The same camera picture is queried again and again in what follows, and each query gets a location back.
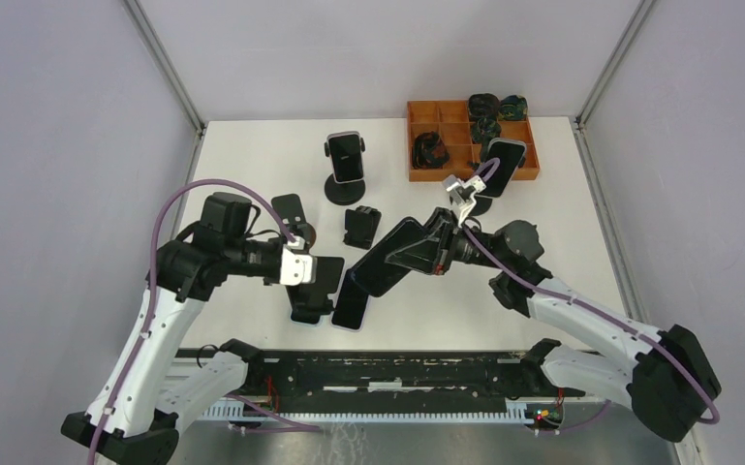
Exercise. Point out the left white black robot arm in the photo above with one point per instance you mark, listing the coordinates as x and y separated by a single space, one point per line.
135 419

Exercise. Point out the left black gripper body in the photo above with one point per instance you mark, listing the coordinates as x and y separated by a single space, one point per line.
266 280

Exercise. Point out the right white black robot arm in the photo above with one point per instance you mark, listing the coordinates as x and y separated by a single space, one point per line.
662 375

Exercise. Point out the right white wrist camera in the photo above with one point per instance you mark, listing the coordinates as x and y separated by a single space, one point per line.
462 194

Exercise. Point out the black small phone stand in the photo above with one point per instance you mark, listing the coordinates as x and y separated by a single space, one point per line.
360 226

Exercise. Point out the pink case phone tilted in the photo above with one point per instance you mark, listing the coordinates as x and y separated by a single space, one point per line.
499 161

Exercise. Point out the lavender case phone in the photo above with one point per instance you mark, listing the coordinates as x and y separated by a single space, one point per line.
351 304

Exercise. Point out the grey case phone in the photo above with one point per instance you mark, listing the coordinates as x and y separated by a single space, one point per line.
345 151

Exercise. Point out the black round stand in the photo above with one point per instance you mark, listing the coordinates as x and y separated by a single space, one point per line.
482 204
344 194

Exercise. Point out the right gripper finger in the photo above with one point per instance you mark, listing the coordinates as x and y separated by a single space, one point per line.
436 235
426 262

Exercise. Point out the orange compartment tray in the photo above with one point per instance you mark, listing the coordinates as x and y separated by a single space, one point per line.
450 120

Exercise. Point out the white cable duct rail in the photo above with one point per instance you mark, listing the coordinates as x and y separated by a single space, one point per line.
231 410

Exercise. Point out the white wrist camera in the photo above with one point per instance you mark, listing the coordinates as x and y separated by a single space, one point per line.
297 267
462 194

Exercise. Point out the black phone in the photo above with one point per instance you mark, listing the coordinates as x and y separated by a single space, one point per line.
372 273

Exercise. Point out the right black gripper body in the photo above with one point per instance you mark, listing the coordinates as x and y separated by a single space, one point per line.
459 245

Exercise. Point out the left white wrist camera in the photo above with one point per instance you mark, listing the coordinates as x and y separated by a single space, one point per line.
297 267

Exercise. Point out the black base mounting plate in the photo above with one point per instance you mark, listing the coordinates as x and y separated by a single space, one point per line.
385 382

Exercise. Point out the light blue case phone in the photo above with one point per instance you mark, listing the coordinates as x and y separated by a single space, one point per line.
306 318

